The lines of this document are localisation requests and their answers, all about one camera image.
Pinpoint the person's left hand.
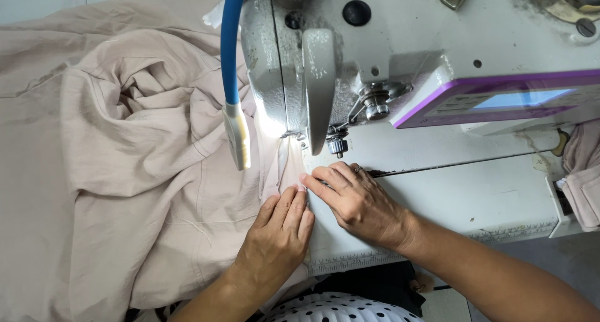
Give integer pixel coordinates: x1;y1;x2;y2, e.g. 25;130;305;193
233;185;316;286

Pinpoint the person's right hand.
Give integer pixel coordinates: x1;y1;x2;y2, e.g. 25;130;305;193
298;161;421;253

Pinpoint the large beige fabric garment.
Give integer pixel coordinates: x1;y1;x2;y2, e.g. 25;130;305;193
0;0;311;322

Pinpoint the printed ruler strip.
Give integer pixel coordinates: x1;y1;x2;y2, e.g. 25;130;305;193
307;220;559;277

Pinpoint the black cloth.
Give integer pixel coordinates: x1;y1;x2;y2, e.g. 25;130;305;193
307;261;428;319

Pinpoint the white polka-dot clothing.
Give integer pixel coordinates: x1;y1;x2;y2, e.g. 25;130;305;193
155;291;425;322

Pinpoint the purple-edged control panel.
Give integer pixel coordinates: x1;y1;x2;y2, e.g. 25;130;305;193
389;69;600;129

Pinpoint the white industrial sewing machine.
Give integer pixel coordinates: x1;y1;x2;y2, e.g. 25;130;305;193
239;0;600;177

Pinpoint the blue gooseneck work lamp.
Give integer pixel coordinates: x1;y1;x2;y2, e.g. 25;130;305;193
220;0;252;172

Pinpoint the tan plastic hook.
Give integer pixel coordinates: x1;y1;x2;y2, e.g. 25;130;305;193
551;128;571;158

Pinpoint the stack of beige fabric pieces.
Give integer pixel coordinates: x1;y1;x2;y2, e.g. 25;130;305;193
555;120;600;233

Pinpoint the white cloth scrap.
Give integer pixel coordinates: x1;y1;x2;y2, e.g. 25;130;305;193
202;0;227;30

